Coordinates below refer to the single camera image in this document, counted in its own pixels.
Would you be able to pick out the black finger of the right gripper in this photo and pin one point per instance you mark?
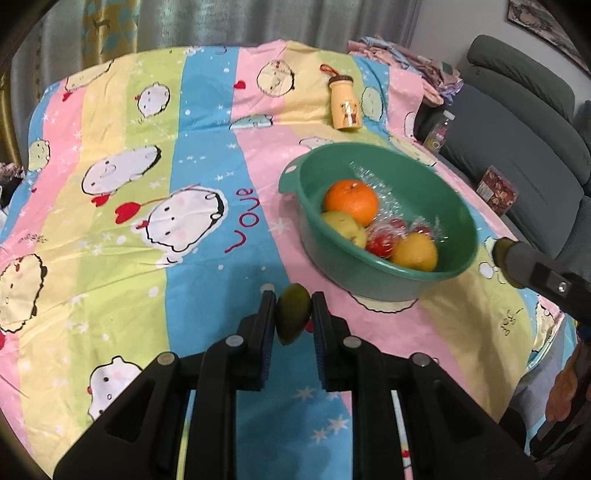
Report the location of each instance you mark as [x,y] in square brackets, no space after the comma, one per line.
[525,267]

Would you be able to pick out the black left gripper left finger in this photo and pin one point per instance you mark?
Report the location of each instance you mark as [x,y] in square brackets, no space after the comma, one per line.
[177,419]

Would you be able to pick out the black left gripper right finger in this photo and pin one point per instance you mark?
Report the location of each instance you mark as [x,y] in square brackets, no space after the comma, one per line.
[411,419]

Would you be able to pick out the plastic red fruit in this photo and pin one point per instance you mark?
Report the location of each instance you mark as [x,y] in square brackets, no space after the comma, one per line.
[398,224]

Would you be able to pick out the red tomato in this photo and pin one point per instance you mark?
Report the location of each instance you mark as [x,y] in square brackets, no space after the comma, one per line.
[382,245]

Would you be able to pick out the large orange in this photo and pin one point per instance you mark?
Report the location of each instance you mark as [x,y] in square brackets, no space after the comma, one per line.
[352,197]

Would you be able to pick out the small green fruit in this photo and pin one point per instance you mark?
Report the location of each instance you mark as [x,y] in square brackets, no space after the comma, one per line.
[294,305]

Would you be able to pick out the red patterned packet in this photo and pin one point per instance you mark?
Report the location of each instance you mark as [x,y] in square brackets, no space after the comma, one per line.
[497,191]

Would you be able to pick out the yellow lemon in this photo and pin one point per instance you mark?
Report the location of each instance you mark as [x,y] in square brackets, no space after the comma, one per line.
[416,251]

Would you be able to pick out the green plastic bowl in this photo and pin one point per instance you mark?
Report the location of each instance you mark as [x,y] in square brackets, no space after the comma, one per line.
[406,189]

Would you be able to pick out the clear drink bottle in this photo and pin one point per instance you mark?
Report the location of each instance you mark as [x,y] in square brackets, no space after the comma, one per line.
[437,136]

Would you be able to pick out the grey sofa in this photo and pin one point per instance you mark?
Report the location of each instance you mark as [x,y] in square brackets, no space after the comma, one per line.
[515,115]

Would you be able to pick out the yellow green pear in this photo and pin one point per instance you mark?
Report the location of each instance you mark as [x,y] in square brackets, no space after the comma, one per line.
[347,227]

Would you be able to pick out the pile of folded clothes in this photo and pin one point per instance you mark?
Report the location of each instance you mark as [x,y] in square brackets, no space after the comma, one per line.
[442,82]

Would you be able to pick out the yellow cartoon bottle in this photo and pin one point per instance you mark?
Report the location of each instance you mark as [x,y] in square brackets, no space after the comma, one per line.
[344,103]

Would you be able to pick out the framed landscape picture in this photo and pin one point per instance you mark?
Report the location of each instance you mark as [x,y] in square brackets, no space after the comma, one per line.
[533,17]

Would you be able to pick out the cluttered side shelf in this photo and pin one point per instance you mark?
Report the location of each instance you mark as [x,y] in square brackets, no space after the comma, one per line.
[11,176]

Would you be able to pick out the yellow patterned curtain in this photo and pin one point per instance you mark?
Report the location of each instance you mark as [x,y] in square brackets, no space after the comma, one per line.
[110,30]

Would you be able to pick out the grey green curtain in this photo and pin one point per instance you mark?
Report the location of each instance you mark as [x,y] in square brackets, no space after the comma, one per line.
[323,24]

